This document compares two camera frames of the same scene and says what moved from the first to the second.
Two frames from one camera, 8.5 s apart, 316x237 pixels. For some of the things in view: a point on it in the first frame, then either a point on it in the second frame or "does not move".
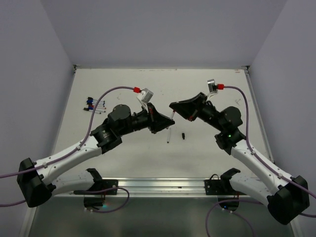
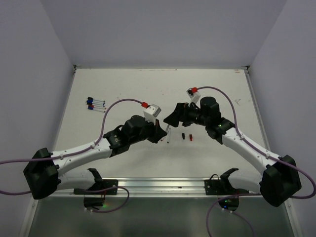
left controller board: (93, 203) does not move
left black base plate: (100, 185) does not move
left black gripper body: (138, 120) to (147, 133)
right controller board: (229, 206) does not move
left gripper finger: (157, 121) to (159, 133)
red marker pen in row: (98, 107) does not move
